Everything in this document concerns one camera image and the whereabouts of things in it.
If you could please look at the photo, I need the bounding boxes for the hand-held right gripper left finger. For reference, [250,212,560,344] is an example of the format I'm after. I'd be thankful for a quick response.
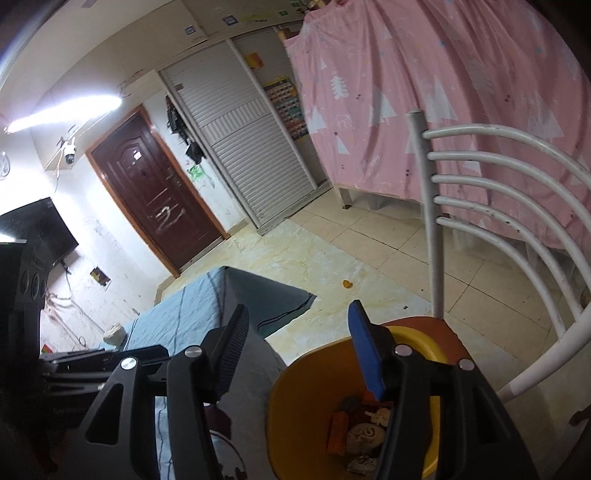
[69,304,251,480]

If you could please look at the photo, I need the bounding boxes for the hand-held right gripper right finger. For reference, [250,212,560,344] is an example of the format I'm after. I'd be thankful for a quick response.
[347,300,541,480]

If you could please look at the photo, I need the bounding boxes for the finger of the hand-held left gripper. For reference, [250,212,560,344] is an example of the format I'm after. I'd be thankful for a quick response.
[41,344,171,368]
[42,368,114,395]

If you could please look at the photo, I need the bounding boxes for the yellow plastic bucket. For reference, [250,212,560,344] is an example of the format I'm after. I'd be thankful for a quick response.
[267,325,451,480]

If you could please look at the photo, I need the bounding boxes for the blue grey tablecloth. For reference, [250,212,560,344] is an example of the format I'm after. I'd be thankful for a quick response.
[120,265,318,480]

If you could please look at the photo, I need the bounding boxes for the black flat television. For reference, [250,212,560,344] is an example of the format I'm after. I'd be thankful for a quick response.
[0,198,79,268]

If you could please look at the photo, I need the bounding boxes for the small white scrap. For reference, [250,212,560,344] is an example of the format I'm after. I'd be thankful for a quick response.
[365,406,393,428]

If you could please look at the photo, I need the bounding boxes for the orange snack packet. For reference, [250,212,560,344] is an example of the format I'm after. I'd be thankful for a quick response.
[327,411,349,455]

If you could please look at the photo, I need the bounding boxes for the white metal chair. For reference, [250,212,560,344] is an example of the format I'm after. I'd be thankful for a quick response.
[385,109,591,428]

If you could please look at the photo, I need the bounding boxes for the dark red door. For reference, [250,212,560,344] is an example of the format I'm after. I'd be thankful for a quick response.
[87,104,230,278]

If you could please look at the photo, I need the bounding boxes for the fluorescent tube light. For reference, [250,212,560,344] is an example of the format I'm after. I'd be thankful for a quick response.
[4,92,124,134]

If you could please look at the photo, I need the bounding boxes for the grey slatted sliding door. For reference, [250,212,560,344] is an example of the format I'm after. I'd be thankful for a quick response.
[158,39,319,236]

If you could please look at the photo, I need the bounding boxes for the black hanging bag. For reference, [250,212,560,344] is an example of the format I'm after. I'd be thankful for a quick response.
[165,96,183,134]

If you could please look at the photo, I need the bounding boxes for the cream overhead cabinets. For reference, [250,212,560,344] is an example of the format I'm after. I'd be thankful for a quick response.
[115,0,315,88]

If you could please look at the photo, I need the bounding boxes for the pink tree-print bed curtain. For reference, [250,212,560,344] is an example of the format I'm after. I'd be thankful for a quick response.
[283,0,591,252]

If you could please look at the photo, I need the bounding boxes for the white wall cables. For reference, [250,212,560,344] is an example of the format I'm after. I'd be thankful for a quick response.
[44,265,105,352]

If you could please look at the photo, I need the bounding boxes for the colourful wall chart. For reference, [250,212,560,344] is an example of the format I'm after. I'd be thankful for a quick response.
[262,78,308,141]

